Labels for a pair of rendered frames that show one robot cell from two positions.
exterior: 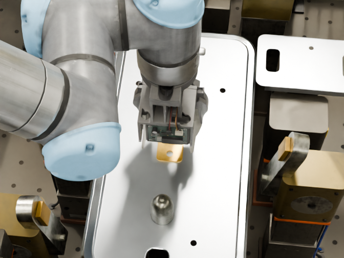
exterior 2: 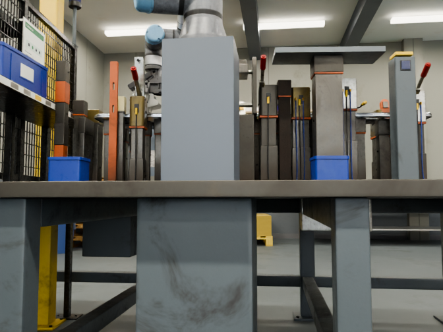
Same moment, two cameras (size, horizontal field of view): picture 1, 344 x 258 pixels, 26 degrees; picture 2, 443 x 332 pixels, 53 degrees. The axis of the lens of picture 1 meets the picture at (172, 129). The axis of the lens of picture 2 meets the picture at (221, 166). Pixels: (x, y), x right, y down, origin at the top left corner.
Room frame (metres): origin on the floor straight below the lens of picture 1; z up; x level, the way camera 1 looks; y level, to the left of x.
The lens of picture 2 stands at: (0.37, 1.89, 0.65)
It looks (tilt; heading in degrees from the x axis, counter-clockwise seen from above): 4 degrees up; 266
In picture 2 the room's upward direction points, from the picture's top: straight up
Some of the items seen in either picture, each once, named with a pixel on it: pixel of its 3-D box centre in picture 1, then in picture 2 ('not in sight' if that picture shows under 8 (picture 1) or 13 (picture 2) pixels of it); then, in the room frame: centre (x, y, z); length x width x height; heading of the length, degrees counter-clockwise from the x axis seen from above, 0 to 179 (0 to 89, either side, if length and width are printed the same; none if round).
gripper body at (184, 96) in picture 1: (168, 94); (154, 81); (0.52, 0.00, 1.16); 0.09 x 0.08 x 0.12; 174
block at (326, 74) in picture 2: not in sight; (327, 121); (-0.11, 0.40, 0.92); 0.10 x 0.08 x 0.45; 174
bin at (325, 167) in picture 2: not in sight; (329, 170); (-0.08, 0.51, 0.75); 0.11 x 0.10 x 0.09; 174
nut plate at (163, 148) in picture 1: (171, 134); not in sight; (0.55, 0.00, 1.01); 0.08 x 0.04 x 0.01; 175
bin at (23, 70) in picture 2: not in sight; (5, 74); (1.02, 0.30, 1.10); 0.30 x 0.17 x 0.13; 80
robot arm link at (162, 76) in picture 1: (171, 53); (153, 62); (0.52, 0.00, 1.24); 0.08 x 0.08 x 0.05
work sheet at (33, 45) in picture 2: not in sight; (31, 58); (1.09, -0.15, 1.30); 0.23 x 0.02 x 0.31; 84
